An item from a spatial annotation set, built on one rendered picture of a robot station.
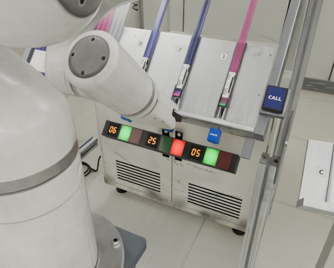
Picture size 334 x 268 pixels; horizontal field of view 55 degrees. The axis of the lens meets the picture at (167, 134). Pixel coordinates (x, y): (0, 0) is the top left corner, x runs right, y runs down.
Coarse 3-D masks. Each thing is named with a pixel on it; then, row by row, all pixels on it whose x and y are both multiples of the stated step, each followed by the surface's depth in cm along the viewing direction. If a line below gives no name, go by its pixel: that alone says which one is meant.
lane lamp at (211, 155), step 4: (208, 148) 71; (208, 152) 70; (212, 152) 70; (216, 152) 70; (204, 156) 71; (208, 156) 70; (212, 156) 70; (216, 156) 70; (204, 160) 70; (208, 160) 70; (212, 160) 70; (208, 164) 70; (212, 164) 70
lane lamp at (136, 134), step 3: (132, 129) 78; (135, 129) 77; (138, 129) 77; (132, 132) 77; (135, 132) 77; (138, 132) 77; (141, 132) 77; (132, 135) 77; (135, 135) 77; (138, 135) 77; (141, 135) 77; (129, 138) 77; (132, 138) 77; (135, 138) 77; (138, 138) 77; (129, 141) 77; (132, 141) 77; (135, 141) 77; (138, 141) 76; (138, 144) 76
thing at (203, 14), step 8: (208, 0) 77; (208, 8) 78; (200, 16) 77; (200, 24) 76; (200, 32) 76; (192, 40) 76; (192, 48) 75; (192, 56) 75; (176, 88) 74; (176, 96) 74
